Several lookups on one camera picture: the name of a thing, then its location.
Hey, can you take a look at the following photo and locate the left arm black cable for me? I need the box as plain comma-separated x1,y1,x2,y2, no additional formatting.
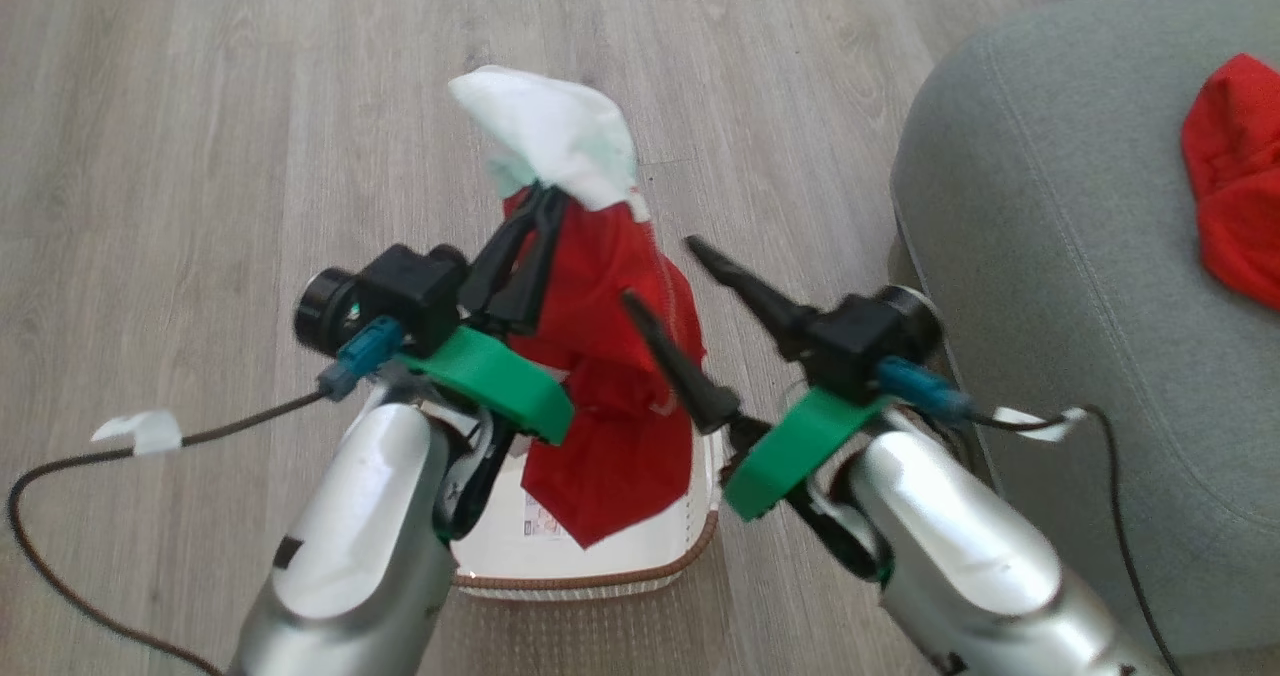
7,389,333,676

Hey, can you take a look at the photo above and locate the red cloth garment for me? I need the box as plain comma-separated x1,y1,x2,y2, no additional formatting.
1179,52,1280,313
499,188,709,550

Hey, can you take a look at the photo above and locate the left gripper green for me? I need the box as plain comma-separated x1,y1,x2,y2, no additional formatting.
394,187,576,543

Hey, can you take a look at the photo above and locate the grey fabric sofa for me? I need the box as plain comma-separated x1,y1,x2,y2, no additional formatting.
888,0,1280,659

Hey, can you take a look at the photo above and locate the white plastic laundry basket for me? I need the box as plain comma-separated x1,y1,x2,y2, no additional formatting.
449,424,723,600

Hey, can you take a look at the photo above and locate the white cloth garment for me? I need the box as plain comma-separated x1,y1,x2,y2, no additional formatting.
447,64,652,223

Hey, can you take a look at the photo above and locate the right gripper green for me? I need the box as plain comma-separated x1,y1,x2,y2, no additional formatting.
621,236,892,583

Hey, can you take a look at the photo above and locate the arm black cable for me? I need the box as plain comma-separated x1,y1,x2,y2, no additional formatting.
964,405,1185,676
7,389,333,676

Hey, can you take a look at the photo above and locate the white tape tag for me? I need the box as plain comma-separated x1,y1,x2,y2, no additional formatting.
91,410,184,456
993,407,1088,443

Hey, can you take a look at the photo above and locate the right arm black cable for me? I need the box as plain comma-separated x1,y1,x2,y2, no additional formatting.
964,405,1185,676

